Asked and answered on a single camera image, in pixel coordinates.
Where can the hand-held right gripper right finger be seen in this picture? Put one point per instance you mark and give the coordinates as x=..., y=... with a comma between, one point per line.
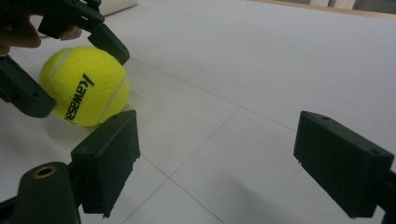
x=342, y=161

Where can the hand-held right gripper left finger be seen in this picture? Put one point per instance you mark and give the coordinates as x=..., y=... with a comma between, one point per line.
x=107, y=158

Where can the yellow tennis ball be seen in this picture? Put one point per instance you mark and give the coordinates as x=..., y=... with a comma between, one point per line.
x=84, y=90

